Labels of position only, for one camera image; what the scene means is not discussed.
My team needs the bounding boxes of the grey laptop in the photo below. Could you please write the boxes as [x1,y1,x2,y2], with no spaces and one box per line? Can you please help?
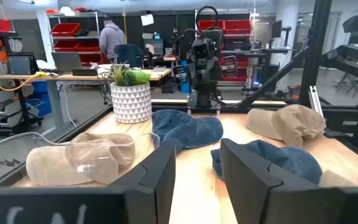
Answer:
[51,52,84,74]

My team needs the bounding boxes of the green artificial plant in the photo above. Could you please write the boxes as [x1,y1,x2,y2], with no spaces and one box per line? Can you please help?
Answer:
[108,63,152,87]

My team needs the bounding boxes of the person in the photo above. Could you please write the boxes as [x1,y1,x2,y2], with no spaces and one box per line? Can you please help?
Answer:
[99,18,127,65]

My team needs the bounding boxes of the black upright frame post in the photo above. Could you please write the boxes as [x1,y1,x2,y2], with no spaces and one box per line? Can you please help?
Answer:
[299,0,334,107]

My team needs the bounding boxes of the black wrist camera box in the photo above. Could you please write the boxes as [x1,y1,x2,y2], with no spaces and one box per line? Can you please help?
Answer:
[191,39,216,60]

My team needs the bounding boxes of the beige cap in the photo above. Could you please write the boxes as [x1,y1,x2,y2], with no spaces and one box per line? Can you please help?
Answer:
[25,133,136,187]
[246,104,326,148]

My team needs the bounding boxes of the metal wire shelf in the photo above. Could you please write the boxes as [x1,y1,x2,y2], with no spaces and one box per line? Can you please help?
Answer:
[44,11,106,67]

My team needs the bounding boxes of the silver aluminium profile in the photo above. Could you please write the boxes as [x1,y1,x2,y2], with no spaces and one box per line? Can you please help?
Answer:
[308,85,324,118]

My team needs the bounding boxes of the white paper sheet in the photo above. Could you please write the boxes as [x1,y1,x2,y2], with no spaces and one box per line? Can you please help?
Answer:
[140,14,155,27]

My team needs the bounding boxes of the blue denim cap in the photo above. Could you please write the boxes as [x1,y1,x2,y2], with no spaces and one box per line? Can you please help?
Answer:
[210,139,323,185]
[152,109,224,153]

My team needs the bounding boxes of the teal office chair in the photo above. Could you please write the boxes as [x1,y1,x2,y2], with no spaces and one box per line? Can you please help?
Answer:
[113,44,146,68]

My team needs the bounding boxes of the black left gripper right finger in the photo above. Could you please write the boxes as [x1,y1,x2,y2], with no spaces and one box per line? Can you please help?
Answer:
[220,138,358,224]

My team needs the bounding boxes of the blue storage bin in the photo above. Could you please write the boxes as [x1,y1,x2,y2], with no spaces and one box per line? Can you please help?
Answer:
[25,80,53,117]

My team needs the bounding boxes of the red storage bin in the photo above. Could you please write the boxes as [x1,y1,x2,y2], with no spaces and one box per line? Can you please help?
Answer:
[75,41,101,52]
[50,22,81,37]
[224,19,253,36]
[78,53,104,65]
[52,40,78,52]
[197,20,225,31]

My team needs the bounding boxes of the black diagonal frame strut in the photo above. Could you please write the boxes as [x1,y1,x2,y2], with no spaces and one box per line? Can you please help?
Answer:
[237,49,308,109]

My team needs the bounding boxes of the black computer monitor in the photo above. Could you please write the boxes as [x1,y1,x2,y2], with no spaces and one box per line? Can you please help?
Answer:
[270,20,283,39]

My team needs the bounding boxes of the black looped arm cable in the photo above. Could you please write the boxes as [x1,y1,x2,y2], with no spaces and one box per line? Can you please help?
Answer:
[195,5,219,31]

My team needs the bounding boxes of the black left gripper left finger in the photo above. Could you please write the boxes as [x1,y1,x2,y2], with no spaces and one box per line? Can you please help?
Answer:
[0,139,177,224]

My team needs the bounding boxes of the white triangle patterned pot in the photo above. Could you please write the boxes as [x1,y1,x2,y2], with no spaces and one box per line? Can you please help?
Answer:
[110,81,153,124]

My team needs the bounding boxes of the wooden top desk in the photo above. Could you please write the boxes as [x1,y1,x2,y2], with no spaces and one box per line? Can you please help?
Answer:
[0,68,172,128]

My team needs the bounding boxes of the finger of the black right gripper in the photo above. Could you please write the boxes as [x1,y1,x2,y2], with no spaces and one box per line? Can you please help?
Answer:
[221,55,239,78]
[172,64,188,86]

